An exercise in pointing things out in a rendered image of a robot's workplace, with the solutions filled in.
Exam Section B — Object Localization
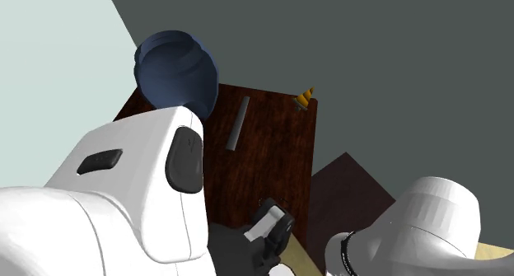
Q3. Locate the black object with white bar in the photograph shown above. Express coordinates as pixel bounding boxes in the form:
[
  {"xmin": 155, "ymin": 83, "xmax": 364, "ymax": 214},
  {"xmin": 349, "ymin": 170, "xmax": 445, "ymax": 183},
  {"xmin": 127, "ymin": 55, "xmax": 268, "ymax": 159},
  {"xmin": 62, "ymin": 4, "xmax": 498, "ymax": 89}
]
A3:
[{"xmin": 243, "ymin": 198, "xmax": 297, "ymax": 257}]

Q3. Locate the dark wood table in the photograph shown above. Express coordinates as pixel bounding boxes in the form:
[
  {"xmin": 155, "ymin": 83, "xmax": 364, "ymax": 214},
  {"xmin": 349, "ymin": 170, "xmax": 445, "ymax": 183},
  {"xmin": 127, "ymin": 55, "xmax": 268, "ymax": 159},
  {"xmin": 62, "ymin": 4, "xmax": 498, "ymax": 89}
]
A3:
[{"xmin": 113, "ymin": 83, "xmax": 319, "ymax": 250}]

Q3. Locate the grey pen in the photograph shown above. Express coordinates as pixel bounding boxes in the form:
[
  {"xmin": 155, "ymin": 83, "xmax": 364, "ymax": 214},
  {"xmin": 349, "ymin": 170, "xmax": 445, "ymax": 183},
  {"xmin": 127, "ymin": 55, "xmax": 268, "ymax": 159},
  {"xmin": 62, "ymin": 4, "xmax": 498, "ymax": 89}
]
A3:
[{"xmin": 225, "ymin": 96, "xmax": 251, "ymax": 152}]

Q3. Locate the dark maroon robot stand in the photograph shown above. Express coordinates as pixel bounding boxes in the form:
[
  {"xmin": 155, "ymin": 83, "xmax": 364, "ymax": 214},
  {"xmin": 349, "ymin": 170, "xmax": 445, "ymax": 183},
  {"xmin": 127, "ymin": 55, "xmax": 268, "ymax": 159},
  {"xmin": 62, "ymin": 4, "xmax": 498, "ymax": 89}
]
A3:
[{"xmin": 306, "ymin": 152, "xmax": 397, "ymax": 275}]

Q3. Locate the yellow spiral cone figure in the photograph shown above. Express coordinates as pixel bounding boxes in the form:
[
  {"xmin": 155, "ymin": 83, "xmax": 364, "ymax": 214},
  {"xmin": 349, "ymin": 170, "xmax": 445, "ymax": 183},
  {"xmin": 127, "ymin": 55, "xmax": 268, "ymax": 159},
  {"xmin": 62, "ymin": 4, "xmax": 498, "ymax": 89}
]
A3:
[{"xmin": 292, "ymin": 87, "xmax": 315, "ymax": 113}]

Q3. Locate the dark blue vase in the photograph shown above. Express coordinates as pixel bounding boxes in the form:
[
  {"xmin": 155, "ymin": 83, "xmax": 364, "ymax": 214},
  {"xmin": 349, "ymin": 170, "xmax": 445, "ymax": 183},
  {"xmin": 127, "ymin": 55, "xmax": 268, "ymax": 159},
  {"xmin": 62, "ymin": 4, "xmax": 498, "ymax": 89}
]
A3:
[{"xmin": 133, "ymin": 30, "xmax": 221, "ymax": 122}]

